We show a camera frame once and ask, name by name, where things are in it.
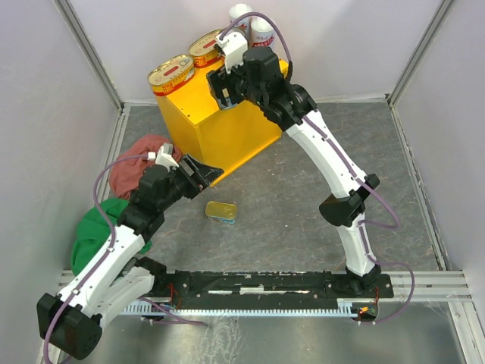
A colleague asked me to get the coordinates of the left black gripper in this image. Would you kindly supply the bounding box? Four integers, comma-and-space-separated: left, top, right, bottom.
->
158, 153, 224, 211

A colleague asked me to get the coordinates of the oval gold fish tin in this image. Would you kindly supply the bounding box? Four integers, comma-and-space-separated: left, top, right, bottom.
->
188, 30, 221, 68

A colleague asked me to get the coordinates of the rectangular gold tin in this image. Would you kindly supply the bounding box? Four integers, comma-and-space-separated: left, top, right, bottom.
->
205, 201, 237, 224
221, 88, 237, 110

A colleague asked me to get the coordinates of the white porridge can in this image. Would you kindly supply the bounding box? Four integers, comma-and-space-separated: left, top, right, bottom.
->
250, 17, 276, 48
229, 3, 253, 35

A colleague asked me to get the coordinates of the rectangular gold tin front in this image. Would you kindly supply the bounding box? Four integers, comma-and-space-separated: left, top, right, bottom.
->
221, 88, 237, 110

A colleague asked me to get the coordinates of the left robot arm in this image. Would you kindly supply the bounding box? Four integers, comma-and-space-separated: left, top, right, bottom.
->
36, 152, 224, 362

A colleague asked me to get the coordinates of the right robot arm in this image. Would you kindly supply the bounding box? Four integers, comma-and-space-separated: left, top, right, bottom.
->
207, 46, 381, 297

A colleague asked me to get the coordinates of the yellow wooden cabinet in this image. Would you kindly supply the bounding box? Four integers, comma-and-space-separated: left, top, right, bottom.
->
157, 60, 282, 185

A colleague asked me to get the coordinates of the red cloth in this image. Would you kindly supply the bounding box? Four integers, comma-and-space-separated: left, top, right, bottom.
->
109, 134, 171, 200

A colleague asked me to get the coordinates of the green cloth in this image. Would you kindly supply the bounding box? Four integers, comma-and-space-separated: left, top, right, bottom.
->
70, 198, 128, 275

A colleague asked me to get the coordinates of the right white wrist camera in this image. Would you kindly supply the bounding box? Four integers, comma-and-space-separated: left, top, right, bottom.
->
216, 30, 248, 74

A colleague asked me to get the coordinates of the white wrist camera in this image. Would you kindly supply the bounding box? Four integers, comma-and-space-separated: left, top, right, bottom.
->
147, 143, 179, 170
216, 30, 248, 74

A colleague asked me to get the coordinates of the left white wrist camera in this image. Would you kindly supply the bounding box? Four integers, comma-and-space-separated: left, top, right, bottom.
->
147, 143, 179, 170

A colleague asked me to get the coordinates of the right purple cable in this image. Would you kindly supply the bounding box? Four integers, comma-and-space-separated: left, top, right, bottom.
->
218, 11, 293, 65

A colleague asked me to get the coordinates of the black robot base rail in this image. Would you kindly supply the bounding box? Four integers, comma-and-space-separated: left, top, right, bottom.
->
137, 258, 394, 311

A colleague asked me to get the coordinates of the slotted cable duct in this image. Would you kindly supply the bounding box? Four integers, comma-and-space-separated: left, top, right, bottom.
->
120, 297, 361, 315

